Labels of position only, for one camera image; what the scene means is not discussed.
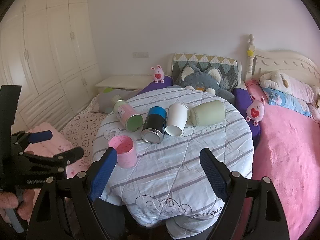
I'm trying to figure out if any wall switch plate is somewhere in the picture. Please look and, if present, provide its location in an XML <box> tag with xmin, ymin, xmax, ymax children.
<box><xmin>132</xmin><ymin>52</ymin><xmax>149</xmax><ymax>59</ymax></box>

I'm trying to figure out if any left hand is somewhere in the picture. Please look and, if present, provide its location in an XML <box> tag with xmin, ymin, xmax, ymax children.
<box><xmin>0</xmin><ymin>189</ymin><xmax>35</xmax><ymax>223</ymax></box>

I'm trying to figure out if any pink green labelled jar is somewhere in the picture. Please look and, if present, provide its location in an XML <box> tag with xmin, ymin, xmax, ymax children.
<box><xmin>113</xmin><ymin>99</ymin><xmax>143</xmax><ymax>132</ymax></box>

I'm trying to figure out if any purple pillow left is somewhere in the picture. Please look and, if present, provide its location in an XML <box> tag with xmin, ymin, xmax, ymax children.
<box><xmin>138</xmin><ymin>76</ymin><xmax>173</xmax><ymax>95</ymax></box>

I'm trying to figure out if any pink bunny toy left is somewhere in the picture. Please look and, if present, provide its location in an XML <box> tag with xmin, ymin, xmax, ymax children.
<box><xmin>151</xmin><ymin>65</ymin><xmax>165</xmax><ymax>83</ymax></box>

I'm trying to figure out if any pink bunny toy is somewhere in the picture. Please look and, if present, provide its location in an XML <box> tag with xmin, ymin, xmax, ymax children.
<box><xmin>246</xmin><ymin>94</ymin><xmax>265</xmax><ymax>127</ymax></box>
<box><xmin>151</xmin><ymin>65</ymin><xmax>165</xmax><ymax>83</ymax></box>

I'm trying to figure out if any heart pattern bed sheet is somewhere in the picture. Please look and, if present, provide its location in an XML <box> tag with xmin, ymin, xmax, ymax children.
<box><xmin>60</xmin><ymin>95</ymin><xmax>107</xmax><ymax>168</ymax></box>

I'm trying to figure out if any purple pillow right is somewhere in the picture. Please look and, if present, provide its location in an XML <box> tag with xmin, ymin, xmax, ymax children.
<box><xmin>233</xmin><ymin>88</ymin><xmax>261</xmax><ymax>144</ymax></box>

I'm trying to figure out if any folded pink blanket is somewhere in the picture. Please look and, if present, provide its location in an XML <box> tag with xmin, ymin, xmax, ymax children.
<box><xmin>26</xmin><ymin>122</ymin><xmax>91</xmax><ymax>178</ymax></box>

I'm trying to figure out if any cream bedside table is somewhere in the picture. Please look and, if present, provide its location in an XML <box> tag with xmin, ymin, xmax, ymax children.
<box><xmin>95</xmin><ymin>75</ymin><xmax>153</xmax><ymax>92</ymax></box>

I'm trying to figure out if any pink bed blanket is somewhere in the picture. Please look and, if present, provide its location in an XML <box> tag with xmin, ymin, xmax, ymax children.
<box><xmin>244</xmin><ymin>80</ymin><xmax>319</xmax><ymax>239</ymax></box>

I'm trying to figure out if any blue cartoon pillow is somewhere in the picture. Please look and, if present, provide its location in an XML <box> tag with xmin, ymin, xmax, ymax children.
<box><xmin>263</xmin><ymin>88</ymin><xmax>311</xmax><ymax>117</ymax></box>

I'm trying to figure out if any grey floral pillow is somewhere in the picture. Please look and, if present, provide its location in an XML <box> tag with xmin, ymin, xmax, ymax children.
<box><xmin>90</xmin><ymin>88</ymin><xmax>139</xmax><ymax>114</ymax></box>

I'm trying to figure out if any white paper cup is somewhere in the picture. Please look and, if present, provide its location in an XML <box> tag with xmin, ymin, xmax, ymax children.
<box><xmin>165</xmin><ymin>103</ymin><xmax>189</xmax><ymax>137</ymax></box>

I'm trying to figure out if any grey cat plush pillow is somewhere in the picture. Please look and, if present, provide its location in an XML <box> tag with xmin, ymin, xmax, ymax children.
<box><xmin>176</xmin><ymin>64</ymin><xmax>235</xmax><ymax>105</ymax></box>

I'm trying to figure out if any pink bunny toy right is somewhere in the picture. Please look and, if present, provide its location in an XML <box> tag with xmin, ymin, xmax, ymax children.
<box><xmin>246</xmin><ymin>94</ymin><xmax>265</xmax><ymax>127</ymax></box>

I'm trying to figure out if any pink plastic cup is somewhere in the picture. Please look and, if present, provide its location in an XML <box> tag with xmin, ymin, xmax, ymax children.
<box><xmin>108</xmin><ymin>135</ymin><xmax>137</xmax><ymax>168</ymax></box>

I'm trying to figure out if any purple pillow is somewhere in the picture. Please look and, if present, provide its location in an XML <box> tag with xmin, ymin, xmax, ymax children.
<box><xmin>233</xmin><ymin>88</ymin><xmax>261</xmax><ymax>144</ymax></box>
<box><xmin>138</xmin><ymin>76</ymin><xmax>173</xmax><ymax>95</ymax></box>

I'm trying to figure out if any black blue can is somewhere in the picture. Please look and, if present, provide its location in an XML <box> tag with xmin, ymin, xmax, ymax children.
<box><xmin>141</xmin><ymin>106</ymin><xmax>167</xmax><ymax>144</ymax></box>

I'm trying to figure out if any diamond pattern quilted cushion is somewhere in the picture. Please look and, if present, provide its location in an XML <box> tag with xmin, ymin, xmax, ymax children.
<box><xmin>170</xmin><ymin>53</ymin><xmax>242</xmax><ymax>92</ymax></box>

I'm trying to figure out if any cream wooden headboard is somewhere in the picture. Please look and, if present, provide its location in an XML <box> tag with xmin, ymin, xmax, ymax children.
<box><xmin>242</xmin><ymin>34</ymin><xmax>319</xmax><ymax>87</ymax></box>

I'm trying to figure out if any white plush toy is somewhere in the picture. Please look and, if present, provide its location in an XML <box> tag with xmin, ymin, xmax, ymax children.
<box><xmin>259</xmin><ymin>71</ymin><xmax>319</xmax><ymax>103</ymax></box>

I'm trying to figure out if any cream wardrobe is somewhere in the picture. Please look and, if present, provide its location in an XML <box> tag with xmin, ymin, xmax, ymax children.
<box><xmin>1</xmin><ymin>0</ymin><xmax>101</xmax><ymax>132</ymax></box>

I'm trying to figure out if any pale green frosted cup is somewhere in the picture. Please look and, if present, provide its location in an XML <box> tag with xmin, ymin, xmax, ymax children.
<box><xmin>189</xmin><ymin>100</ymin><xmax>225</xmax><ymax>126</ymax></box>

